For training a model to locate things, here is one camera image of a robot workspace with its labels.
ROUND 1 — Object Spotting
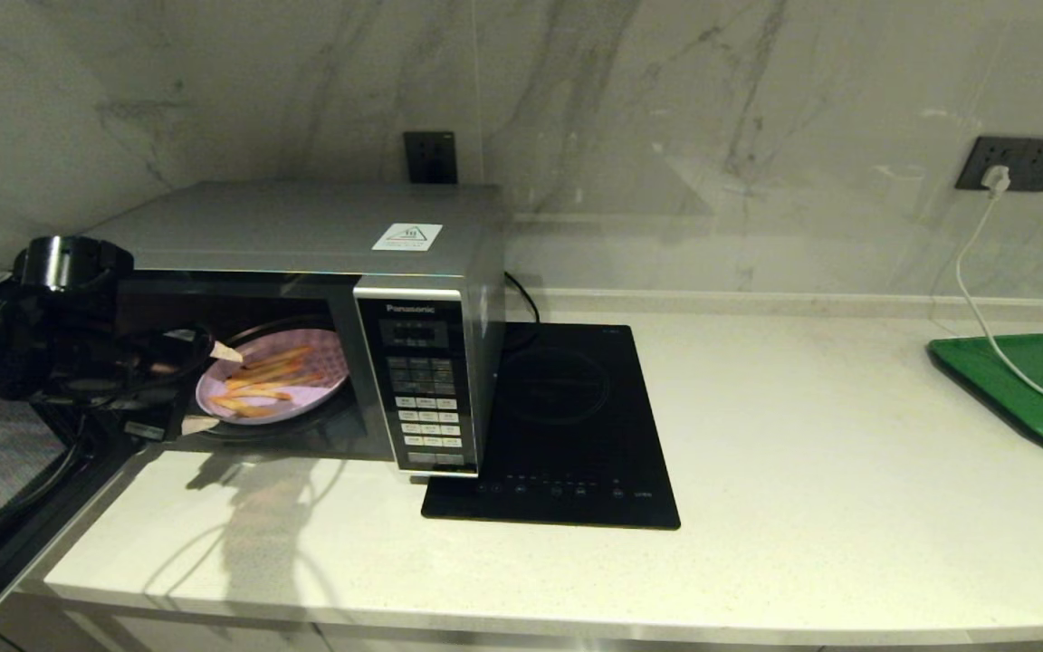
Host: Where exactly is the white warning sticker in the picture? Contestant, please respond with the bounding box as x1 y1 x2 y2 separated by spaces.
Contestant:
372 223 444 253

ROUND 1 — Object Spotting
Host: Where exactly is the black wide wall socket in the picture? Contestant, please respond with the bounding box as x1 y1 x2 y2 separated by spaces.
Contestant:
953 136 1043 194

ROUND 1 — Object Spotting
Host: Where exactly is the black single wall socket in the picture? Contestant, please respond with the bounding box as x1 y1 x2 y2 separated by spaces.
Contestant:
404 132 459 186

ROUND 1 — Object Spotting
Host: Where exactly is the long orange french fry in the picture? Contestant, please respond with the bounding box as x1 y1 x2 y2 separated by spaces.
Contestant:
207 397 276 419

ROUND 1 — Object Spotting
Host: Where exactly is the black power cord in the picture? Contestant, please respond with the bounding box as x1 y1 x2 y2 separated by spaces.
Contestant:
503 270 542 354

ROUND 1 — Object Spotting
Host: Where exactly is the silver microwave oven body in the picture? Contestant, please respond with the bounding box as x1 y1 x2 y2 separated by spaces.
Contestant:
78 179 509 478

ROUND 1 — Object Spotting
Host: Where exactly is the lilac round plate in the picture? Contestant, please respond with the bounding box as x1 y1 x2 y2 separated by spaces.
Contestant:
196 328 348 427

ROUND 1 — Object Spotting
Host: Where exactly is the white charger cable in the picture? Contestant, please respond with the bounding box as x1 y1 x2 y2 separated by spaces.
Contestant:
952 186 1043 413

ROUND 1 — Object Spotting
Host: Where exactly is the black induction cooktop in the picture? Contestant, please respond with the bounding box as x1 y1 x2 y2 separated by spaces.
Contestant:
420 321 682 531

